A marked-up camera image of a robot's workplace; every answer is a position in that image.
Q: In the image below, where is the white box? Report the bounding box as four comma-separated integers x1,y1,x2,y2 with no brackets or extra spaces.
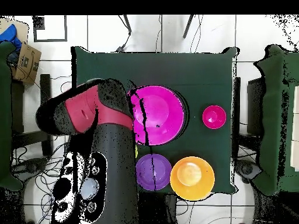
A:
290,85,299,172

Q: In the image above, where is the small red bowl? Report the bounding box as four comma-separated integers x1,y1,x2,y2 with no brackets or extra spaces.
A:
202,105,228,130

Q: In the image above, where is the dark green tablecloth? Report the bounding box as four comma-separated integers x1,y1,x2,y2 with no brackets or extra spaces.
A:
71,45,239,195

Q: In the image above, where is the large pink bowl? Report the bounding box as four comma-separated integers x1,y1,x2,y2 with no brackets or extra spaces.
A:
127,85,187,147

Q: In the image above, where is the tangle of floor cables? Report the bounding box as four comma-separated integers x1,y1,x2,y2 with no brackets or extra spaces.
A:
11,74,73,224

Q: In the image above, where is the purple bowl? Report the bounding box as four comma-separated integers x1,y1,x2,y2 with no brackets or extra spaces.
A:
135,153,173,191

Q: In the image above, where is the grey pedestal leg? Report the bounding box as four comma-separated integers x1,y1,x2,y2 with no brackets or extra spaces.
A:
234,159,262,181
12,157,48,179

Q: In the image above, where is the green cloth side table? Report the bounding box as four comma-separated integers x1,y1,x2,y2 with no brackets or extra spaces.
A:
252,44,299,197
0,41,24,193

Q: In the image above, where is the large yellow bowl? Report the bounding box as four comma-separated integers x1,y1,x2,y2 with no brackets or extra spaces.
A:
169,156,215,201

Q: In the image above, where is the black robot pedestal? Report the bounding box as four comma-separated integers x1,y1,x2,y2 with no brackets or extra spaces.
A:
138,193,177,224

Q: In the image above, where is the cardboard box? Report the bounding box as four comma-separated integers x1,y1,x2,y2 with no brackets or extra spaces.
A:
13,42,43,85

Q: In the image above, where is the black wooden stand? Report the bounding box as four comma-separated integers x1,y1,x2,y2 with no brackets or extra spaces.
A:
11,73,54,157
233,76,266,159

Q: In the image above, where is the black camera tripod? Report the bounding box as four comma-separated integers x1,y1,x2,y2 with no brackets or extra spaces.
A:
123,15,195,40

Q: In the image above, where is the blue cloth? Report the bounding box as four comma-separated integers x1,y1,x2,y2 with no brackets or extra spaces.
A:
0,23,23,51

